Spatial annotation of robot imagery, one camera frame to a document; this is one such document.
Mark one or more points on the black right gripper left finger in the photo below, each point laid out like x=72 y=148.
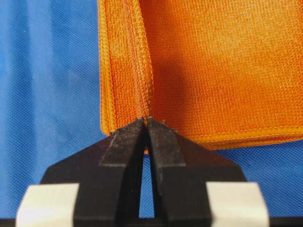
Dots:
x=97 y=187

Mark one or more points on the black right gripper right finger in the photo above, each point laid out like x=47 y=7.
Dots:
x=200 y=188

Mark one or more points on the orange towel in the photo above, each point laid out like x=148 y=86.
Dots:
x=223 y=73

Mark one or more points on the blue table cloth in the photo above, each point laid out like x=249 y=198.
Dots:
x=49 y=104

